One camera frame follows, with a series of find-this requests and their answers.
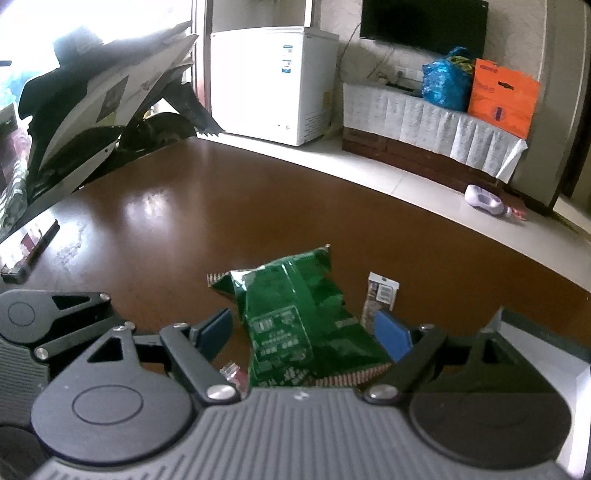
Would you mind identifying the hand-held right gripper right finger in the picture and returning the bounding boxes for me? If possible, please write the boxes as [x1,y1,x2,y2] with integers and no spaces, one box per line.
[363,310,559,407]

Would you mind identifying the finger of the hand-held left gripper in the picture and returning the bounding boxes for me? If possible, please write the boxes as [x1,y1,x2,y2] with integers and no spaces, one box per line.
[34,291,162,365]

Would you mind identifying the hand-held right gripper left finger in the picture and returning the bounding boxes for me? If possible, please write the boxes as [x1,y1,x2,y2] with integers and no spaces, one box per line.
[69,308,242,407]

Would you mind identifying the long white brown snack bar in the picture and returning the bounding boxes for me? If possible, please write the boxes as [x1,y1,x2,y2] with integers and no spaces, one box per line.
[360,272,400,333]

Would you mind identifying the green snack bag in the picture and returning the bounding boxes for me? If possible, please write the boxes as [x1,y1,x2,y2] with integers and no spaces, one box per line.
[207,244,393,388]

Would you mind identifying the white cardboard box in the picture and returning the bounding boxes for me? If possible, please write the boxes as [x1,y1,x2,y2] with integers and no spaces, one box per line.
[496,307,591,476]

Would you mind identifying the red wrapped candy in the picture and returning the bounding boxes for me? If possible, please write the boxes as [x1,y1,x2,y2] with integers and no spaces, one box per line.
[219,362,247,398]

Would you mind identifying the dark mobile phone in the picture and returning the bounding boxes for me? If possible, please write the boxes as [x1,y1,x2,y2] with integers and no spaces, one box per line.
[0,219,61,284]

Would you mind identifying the white purple bottle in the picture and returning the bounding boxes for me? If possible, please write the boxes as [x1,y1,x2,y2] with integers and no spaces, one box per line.
[464,185,511,217]

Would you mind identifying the camouflage patterned cloth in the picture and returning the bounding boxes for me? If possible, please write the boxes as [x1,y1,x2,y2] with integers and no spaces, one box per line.
[0,104,31,232]

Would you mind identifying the brown wooden television cabinet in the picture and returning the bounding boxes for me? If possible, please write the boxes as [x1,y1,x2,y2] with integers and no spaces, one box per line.
[342,127,513,195]

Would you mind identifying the cloth-covered TV stand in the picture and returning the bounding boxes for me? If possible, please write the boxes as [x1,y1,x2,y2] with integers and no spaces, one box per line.
[342,83,528,183]

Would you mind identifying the white black scooter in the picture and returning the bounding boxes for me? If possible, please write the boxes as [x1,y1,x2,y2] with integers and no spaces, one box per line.
[18,21,227,204]

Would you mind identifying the white chest freezer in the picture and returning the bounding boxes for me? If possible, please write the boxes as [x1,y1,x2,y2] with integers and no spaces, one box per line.
[210,26,340,147]

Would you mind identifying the blue plastic bag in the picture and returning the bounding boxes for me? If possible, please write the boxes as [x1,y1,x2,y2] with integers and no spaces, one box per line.
[422,45,476,112]

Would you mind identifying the orange paper bag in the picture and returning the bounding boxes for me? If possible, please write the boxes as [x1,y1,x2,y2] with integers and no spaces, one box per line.
[467,58,541,139]

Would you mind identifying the black television cable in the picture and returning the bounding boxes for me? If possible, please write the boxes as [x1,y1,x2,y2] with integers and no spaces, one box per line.
[339,21,363,81]

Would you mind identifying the black wall television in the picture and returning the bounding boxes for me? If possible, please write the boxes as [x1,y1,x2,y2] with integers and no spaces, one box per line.
[359,0,489,54]

